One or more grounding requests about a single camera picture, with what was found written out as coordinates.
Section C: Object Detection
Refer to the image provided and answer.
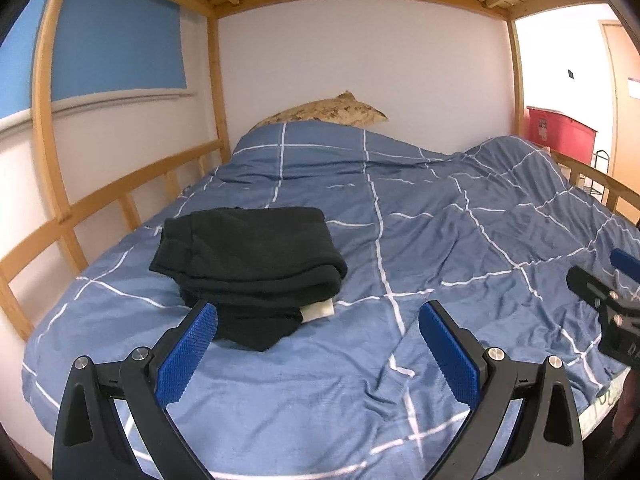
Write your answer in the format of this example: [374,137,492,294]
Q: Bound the black pants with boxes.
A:
[149,207,348,351]

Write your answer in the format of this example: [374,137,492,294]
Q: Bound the person's right hand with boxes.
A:
[612,370,640,439]

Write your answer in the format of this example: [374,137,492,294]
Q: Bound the red storage bin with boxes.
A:
[525,106,597,165]

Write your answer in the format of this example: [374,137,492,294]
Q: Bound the blue checked duvet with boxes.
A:
[22,122,639,479]

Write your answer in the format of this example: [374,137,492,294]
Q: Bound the wooden door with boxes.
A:
[600,21,639,193]

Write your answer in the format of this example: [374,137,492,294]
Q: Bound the patterned beige pillow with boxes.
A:
[252,91,388,130]

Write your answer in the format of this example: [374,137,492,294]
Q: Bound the blue window blind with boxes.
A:
[1,0,186,118]

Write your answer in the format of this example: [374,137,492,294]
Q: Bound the black wire rack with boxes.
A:
[589,150,611,202]

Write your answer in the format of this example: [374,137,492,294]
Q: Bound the wooden bunk bed frame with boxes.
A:
[0,0,640,344]

